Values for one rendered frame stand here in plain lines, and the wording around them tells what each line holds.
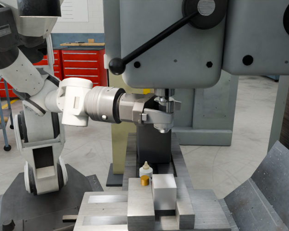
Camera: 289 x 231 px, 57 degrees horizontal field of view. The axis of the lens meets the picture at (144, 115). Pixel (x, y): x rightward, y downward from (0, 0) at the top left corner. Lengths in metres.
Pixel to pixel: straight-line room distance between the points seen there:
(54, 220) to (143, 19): 1.07
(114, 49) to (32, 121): 0.69
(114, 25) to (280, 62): 0.32
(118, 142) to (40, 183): 1.27
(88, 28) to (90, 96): 9.12
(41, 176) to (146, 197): 0.81
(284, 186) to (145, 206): 0.39
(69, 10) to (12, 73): 9.09
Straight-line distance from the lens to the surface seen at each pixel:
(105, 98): 0.62
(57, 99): 0.77
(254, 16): 0.49
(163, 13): 0.48
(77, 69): 5.28
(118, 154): 2.59
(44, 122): 1.18
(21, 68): 0.83
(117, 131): 2.49
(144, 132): 0.96
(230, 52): 0.49
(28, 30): 0.85
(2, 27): 0.76
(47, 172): 1.38
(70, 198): 1.50
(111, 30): 0.56
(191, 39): 0.49
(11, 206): 1.55
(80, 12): 9.79
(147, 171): 0.80
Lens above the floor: 1.43
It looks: 19 degrees down
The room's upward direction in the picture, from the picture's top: straight up
